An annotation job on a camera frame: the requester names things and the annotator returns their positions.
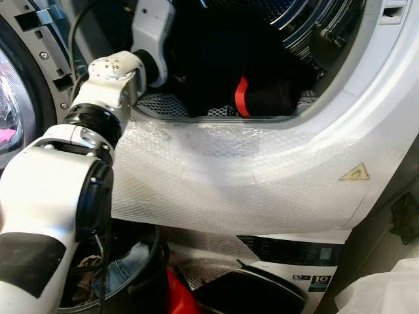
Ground red plastic container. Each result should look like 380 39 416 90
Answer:
164 265 205 314

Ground yellow triangle warning sticker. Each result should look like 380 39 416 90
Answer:
338 162 371 182

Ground white front-loading laundry machine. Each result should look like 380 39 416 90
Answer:
0 0 419 239

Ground white plastic bag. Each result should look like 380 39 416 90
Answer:
334 258 419 314

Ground black round open door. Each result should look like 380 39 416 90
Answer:
190 258 310 314

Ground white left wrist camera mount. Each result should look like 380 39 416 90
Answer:
131 0 176 67

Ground blue denim jeans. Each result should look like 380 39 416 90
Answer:
98 242 153 295

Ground black laundry bucket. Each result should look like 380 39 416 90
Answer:
59 219 172 314

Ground grey mesh lint filter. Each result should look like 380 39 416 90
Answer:
134 92 316 120

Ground black metal wall bracket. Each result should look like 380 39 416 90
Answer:
391 193 419 246

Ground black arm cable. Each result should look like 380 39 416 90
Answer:
90 219 113 314

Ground beige crumpled garment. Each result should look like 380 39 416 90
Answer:
71 255 105 303

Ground round glass machine door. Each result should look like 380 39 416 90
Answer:
0 0 76 174

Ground white machine with dark panel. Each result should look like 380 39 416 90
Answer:
164 226 354 314

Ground black garment with red band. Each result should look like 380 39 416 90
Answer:
175 39 310 118

